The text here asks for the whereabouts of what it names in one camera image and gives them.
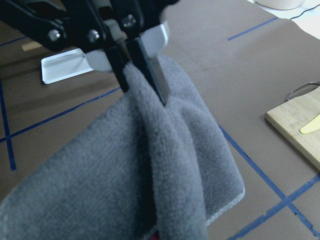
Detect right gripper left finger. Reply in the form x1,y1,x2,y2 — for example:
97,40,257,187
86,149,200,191
84,46,129,93

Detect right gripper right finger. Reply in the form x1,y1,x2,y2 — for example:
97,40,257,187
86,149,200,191
127,21,170,105

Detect grey microfibre cloth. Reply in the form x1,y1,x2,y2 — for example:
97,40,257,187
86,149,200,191
0,56,245,240

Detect white towel rack base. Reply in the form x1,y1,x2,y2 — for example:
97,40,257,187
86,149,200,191
41,48,93,85

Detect bamboo cutting board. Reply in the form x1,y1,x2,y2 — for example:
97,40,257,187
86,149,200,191
264,82,320,169

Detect yellow plastic knife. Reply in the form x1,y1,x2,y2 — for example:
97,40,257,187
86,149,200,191
299,114,320,134

